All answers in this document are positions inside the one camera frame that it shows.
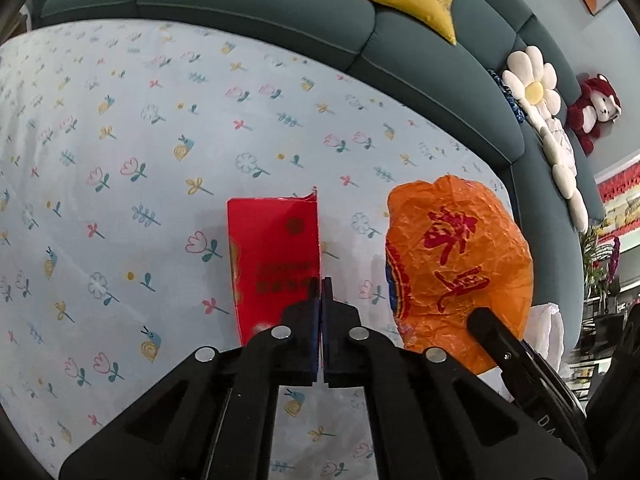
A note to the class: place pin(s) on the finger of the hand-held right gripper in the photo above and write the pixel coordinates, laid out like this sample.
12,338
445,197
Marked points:
505,345

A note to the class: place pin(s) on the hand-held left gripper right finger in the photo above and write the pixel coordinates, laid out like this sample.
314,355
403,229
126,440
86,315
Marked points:
327,330

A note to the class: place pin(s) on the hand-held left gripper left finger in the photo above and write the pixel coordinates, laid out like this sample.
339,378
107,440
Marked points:
314,330

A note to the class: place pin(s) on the red carton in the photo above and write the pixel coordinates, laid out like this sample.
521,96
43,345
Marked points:
270,250

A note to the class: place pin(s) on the orange plastic bag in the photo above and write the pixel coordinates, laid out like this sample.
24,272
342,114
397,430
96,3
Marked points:
450,270

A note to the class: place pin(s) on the potted plant purple flowers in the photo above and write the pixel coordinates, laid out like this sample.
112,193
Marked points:
602,265

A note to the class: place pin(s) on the plain white flower cushion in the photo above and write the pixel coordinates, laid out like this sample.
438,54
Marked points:
565,175

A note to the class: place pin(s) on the printed floral blanket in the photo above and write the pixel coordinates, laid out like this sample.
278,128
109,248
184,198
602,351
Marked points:
150,160

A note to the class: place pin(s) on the dark red plush toy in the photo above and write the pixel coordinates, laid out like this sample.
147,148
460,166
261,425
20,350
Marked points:
595,110

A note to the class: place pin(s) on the white flower cushion yellow centre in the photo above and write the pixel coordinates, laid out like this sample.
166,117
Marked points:
532,90

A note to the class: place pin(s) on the teal sofa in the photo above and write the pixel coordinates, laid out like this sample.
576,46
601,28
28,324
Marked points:
250,5

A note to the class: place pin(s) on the red floral wall poster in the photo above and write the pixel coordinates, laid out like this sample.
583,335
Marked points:
620,195

